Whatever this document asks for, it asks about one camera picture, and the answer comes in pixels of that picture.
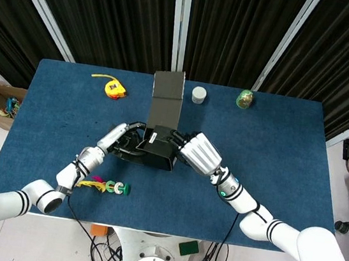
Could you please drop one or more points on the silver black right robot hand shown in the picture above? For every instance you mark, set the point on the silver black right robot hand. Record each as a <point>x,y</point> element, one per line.
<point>200,153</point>

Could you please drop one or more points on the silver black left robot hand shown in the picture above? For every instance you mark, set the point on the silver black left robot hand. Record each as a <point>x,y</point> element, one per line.
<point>114,137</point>

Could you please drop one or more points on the black paper box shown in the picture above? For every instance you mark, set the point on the black paper box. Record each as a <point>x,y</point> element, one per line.
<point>166,110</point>

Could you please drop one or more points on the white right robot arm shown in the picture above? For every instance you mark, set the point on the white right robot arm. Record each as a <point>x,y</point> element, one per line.
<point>277,231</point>

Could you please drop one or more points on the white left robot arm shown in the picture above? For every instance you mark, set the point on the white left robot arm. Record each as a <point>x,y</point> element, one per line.
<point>7,202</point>

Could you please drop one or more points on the yellow tape measure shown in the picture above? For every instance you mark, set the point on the yellow tape measure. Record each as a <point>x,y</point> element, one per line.
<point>114,88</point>

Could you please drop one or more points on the feather shuttlecock with plastic rings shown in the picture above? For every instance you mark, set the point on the feather shuttlecock with plastic rings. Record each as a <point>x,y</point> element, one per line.
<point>117,187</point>

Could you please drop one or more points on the blue table mat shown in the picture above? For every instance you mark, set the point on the blue table mat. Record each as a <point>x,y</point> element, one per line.
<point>68,107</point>

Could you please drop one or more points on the green painted nesting doll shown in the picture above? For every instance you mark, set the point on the green painted nesting doll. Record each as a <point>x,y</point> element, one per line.
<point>245,98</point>

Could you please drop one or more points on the orange block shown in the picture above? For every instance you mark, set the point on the orange block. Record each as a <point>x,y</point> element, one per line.
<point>98,230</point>

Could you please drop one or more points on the green block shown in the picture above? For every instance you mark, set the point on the green block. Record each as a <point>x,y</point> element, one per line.
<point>189,248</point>

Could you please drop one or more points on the colourful toys bundle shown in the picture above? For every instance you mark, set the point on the colourful toys bundle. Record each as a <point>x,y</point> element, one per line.
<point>10,107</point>

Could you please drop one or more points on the white partition frame post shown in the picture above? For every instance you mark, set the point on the white partition frame post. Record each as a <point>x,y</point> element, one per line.
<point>179,25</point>
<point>39,6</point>
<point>287,39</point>

